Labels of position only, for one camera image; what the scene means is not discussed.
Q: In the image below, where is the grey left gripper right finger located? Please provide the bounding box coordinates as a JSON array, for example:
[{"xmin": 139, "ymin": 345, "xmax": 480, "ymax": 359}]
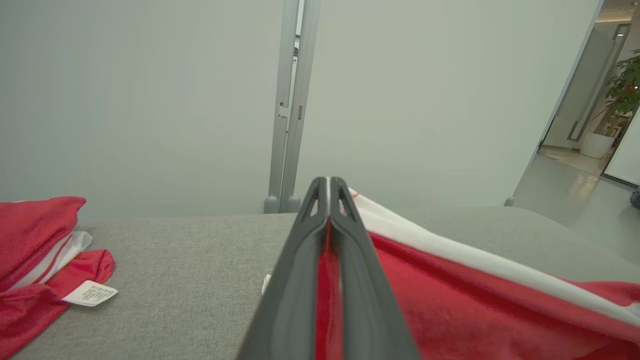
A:
[{"xmin": 328, "ymin": 176, "xmax": 421, "ymax": 360}]

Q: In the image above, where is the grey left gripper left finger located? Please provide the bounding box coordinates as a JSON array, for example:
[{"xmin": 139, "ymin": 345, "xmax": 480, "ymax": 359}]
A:
[{"xmin": 235, "ymin": 176, "xmax": 330, "ymax": 360}]

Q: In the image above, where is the red white basketball jersey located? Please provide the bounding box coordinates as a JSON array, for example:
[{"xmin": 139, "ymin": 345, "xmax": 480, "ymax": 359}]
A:
[{"xmin": 0, "ymin": 187, "xmax": 640, "ymax": 360}]

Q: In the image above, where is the grey fabric sofa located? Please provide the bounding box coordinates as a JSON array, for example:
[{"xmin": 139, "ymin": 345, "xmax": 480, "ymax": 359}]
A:
[{"xmin": 10, "ymin": 206, "xmax": 640, "ymax": 360}]

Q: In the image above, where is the green plant in white planter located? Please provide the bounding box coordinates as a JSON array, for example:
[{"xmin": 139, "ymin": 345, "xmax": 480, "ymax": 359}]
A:
[{"xmin": 580, "ymin": 49, "xmax": 640, "ymax": 160}]

